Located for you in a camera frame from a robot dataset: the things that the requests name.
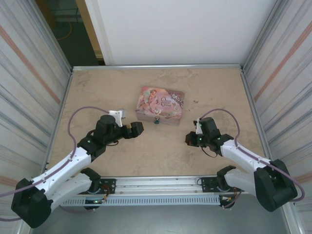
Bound aluminium mounting rail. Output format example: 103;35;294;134
101;175;220;195

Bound orange floor cable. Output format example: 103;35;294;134
57;21;74;41

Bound pink fairy picture box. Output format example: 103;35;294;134
135;86;186;127

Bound aluminium table frame side bar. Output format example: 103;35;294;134
240;67;272;163
44;70;74;171

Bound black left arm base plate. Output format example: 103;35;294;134
97;178;117;195

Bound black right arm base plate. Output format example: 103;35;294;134
197;176;226;194

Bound wooden door frame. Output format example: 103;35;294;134
75;0;106;65

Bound grey slotted cable duct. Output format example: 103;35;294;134
60;195;221;207

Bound aluminium table frame long bar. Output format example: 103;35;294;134
71;63;245;72

